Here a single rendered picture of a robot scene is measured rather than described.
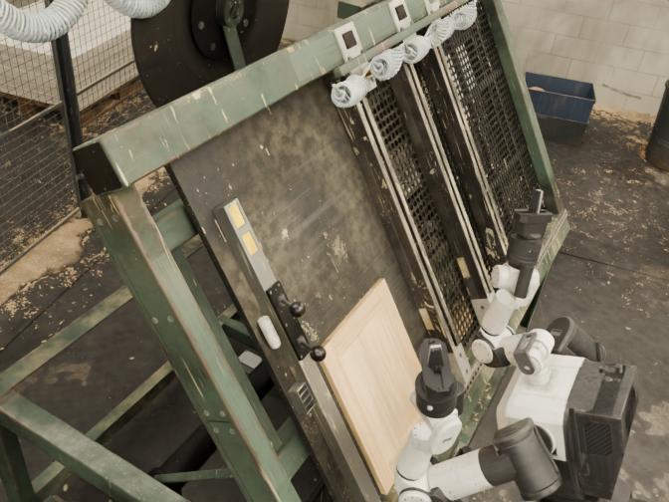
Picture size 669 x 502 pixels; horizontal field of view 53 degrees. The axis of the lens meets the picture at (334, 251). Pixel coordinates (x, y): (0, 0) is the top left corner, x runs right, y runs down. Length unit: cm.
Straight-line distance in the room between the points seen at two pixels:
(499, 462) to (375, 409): 47
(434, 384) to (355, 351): 56
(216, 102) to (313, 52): 40
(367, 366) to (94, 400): 180
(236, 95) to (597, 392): 108
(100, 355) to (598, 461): 255
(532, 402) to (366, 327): 51
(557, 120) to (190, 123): 494
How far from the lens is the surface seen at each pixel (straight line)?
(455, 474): 167
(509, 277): 193
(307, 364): 167
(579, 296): 440
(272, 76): 164
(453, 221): 235
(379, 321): 197
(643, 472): 358
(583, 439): 172
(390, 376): 201
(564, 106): 608
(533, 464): 160
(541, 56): 704
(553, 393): 173
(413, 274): 210
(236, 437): 154
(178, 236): 152
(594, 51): 701
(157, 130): 136
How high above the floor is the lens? 254
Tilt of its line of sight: 37 degrees down
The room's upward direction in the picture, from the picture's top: 7 degrees clockwise
